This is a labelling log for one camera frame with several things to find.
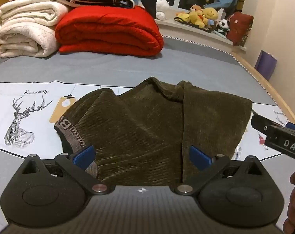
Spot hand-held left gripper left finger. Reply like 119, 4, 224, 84
21, 145, 116, 196

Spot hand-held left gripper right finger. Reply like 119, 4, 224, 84
174, 145, 266, 196

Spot olive corduroy pants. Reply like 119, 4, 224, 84
54, 77, 253, 187

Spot purple box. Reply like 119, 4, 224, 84
254, 50, 277, 82

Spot dark red cushion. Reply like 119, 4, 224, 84
226, 11, 254, 47

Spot panda plush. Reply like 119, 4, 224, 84
216, 19, 231, 36

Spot grey printed bed sheet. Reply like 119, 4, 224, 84
0, 33, 295, 234

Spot yellow bear plush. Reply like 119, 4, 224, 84
202, 7, 220, 21

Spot red folded quilt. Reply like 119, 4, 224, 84
55, 5, 164, 58

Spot white plush toy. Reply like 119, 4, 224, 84
155, 0, 170, 20

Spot wooden bed frame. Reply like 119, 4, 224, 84
231, 51, 295, 128

